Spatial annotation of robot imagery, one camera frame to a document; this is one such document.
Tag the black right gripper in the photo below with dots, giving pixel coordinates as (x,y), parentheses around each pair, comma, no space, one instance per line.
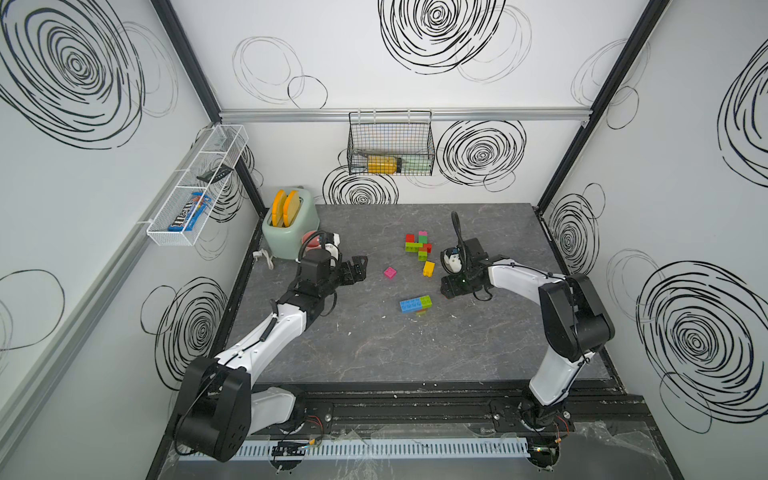
(450,285)

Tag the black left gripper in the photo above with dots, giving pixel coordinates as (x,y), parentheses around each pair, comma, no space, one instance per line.
(357,275)

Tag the yellow tall lego brick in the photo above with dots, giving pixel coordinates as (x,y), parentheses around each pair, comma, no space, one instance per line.
(428,269)

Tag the lime long lego brick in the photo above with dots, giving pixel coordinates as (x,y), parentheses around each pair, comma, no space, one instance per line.
(413,246)

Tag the blue long lego brick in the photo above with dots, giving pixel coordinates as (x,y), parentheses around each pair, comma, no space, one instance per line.
(411,305)

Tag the lime small lego brick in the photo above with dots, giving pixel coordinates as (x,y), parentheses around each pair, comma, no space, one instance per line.
(426,302)

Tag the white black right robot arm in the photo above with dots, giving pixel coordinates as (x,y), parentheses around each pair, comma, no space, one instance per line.
(575,322)

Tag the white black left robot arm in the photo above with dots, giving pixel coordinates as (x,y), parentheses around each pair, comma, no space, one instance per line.
(216,408)

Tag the pink plastic cup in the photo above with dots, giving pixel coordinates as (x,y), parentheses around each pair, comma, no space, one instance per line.
(312,240)

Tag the mint green toaster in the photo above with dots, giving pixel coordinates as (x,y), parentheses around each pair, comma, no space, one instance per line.
(285,242)

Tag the right toy bread slice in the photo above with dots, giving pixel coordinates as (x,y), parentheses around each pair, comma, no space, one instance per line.
(291,207)

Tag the toy bread slice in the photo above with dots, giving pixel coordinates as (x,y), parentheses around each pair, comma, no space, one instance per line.
(291,207)
(277,215)

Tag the left toy bread slice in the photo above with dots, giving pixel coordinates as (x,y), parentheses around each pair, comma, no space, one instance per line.
(277,215)

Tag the yellow box in basket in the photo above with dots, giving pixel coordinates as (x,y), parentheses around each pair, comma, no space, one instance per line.
(383,165)

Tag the light green box in basket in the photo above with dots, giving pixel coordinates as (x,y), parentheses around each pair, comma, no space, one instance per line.
(416,165)

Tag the black remote on shelf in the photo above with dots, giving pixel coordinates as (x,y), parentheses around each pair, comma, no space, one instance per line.
(215,175)

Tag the blue snack packet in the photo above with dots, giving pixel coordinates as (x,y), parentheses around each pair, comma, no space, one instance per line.
(194,207)

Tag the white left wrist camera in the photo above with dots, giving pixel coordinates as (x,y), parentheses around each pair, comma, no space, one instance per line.
(330,242)

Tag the black wire wall basket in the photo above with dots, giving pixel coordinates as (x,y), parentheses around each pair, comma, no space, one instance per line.
(389,133)

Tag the white slotted cable duct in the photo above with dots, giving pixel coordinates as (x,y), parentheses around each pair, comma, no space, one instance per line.
(377,449)

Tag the white wire wall shelf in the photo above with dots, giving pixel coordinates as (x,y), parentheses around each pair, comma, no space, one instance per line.
(215,145)

